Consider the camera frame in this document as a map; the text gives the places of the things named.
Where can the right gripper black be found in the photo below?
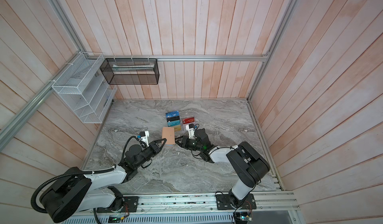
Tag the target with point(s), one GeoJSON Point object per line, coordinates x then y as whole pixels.
{"type": "Point", "coordinates": [185, 141]}

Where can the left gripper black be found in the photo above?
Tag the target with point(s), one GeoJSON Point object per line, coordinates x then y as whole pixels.
{"type": "Point", "coordinates": [154, 145]}

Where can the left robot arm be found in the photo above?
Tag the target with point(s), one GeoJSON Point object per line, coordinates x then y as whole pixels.
{"type": "Point", "coordinates": [77, 190]}

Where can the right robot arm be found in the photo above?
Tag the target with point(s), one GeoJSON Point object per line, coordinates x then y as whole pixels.
{"type": "Point", "coordinates": [248, 164]}

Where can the yellow VIP card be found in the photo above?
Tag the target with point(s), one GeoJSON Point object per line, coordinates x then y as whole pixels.
{"type": "Point", "coordinates": [177, 128]}

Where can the white pink card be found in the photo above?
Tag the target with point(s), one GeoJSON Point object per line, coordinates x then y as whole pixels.
{"type": "Point", "coordinates": [188, 126]}

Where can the teal VIP card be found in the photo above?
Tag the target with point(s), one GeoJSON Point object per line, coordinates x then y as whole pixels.
{"type": "Point", "coordinates": [173, 123]}

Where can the red card on stand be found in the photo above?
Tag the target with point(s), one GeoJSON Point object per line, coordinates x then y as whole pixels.
{"type": "Point", "coordinates": [188, 120]}

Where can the black card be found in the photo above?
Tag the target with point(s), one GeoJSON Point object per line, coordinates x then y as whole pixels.
{"type": "Point", "coordinates": [172, 119]}

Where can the blue card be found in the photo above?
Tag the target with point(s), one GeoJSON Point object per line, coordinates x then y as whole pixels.
{"type": "Point", "coordinates": [172, 114]}

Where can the black mesh basket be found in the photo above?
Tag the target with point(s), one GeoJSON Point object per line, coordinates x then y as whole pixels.
{"type": "Point", "coordinates": [130, 71]}

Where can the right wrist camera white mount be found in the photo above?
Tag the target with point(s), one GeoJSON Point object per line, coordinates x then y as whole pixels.
{"type": "Point", "coordinates": [190, 129]}

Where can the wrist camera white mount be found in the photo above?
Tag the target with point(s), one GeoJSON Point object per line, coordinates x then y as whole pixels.
{"type": "Point", "coordinates": [144, 138]}
{"type": "Point", "coordinates": [190, 129]}

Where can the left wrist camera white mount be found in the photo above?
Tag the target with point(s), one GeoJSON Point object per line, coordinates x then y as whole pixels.
{"type": "Point", "coordinates": [144, 138]}

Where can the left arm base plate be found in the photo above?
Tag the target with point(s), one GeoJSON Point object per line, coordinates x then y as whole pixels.
{"type": "Point", "coordinates": [127, 204]}

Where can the aluminium front rail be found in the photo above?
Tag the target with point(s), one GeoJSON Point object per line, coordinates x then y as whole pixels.
{"type": "Point", "coordinates": [179, 203]}

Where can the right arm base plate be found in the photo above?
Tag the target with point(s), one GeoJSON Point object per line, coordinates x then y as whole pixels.
{"type": "Point", "coordinates": [230, 202]}

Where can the white wire mesh shelf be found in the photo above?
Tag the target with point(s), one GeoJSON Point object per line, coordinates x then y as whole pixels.
{"type": "Point", "coordinates": [84, 89]}

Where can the horizontal aluminium wall rail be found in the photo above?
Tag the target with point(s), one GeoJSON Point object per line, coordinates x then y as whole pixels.
{"type": "Point", "coordinates": [214, 58]}

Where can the left aluminium wall rail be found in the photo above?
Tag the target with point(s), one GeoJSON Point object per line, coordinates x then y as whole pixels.
{"type": "Point", "coordinates": [28, 110]}

